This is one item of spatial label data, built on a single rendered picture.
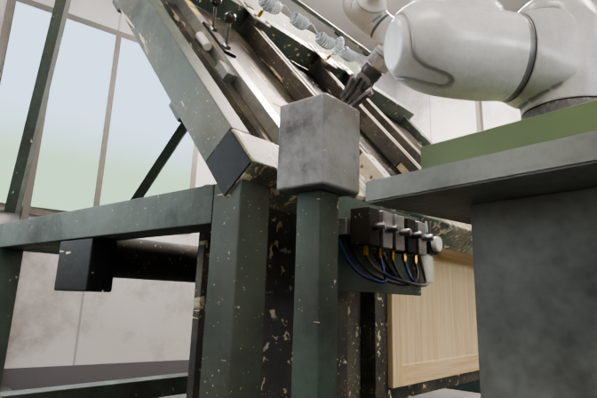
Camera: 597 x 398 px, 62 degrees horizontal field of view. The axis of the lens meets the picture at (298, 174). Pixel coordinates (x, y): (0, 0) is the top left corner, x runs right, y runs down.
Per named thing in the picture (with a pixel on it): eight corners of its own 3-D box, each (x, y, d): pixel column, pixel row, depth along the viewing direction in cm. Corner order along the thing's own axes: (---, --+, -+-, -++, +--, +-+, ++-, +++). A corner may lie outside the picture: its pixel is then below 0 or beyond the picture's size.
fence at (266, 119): (291, 168, 131) (300, 156, 130) (175, 3, 188) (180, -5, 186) (303, 171, 135) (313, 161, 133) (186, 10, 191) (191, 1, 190)
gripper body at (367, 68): (387, 77, 178) (370, 98, 181) (374, 65, 183) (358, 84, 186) (376, 69, 173) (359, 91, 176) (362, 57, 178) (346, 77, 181)
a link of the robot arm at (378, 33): (400, 65, 180) (373, 42, 183) (429, 29, 175) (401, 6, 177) (394, 62, 170) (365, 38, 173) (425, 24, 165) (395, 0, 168)
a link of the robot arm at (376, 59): (385, 52, 182) (374, 66, 184) (371, 43, 175) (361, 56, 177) (400, 66, 177) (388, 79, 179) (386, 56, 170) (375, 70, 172)
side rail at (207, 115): (204, 163, 115) (231, 126, 111) (95, -33, 180) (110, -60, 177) (224, 169, 119) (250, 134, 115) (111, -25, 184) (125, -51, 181)
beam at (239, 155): (223, 199, 107) (252, 161, 104) (203, 163, 114) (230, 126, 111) (532, 269, 270) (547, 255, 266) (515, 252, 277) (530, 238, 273)
